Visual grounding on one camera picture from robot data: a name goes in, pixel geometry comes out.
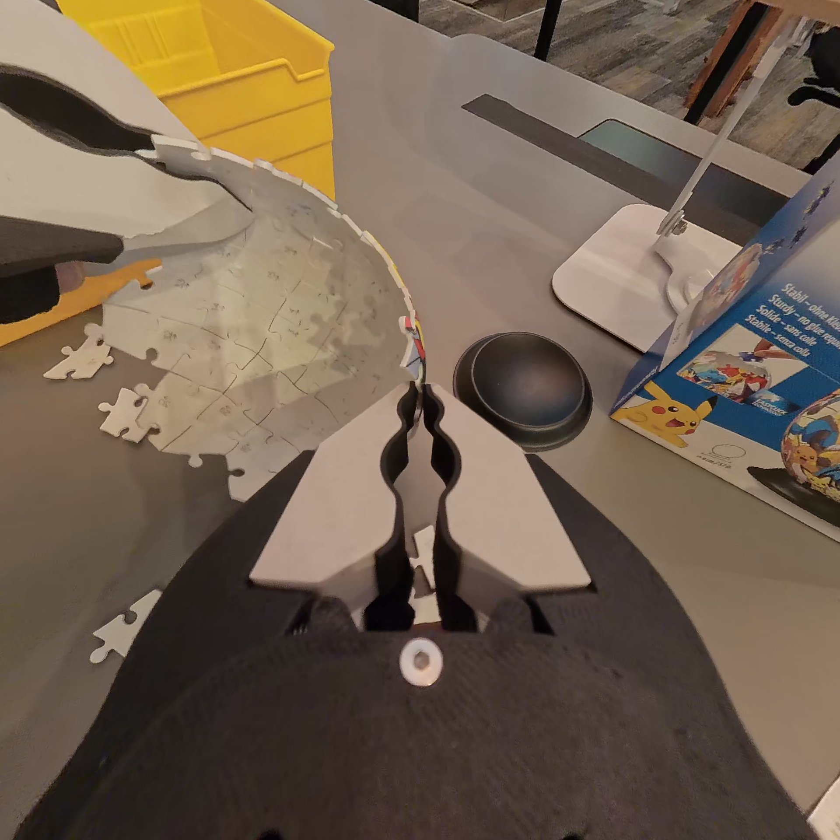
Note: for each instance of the black office chair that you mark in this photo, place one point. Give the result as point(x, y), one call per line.
point(820, 72)

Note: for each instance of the white document stand base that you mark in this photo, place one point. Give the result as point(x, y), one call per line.
point(610, 275)

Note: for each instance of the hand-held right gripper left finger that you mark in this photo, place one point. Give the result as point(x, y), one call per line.
point(328, 518)

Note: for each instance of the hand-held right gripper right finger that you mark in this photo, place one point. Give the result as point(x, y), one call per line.
point(512, 518)

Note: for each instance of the partly built puzzle ball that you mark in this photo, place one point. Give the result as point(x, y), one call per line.
point(262, 328)

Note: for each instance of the person's left hand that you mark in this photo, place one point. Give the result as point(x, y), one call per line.
point(71, 277)

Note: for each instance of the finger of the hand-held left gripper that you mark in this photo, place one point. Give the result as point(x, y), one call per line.
point(85, 72)
point(79, 190)

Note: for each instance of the blue puzzle box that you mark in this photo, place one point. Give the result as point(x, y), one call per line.
point(741, 407)

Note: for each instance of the yellow plastic bin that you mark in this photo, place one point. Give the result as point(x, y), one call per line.
point(249, 85)

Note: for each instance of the white puzzle piece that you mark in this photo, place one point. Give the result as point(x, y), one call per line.
point(128, 413)
point(423, 551)
point(121, 627)
point(79, 358)

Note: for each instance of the black round ball stand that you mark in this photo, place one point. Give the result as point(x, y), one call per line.
point(525, 387)

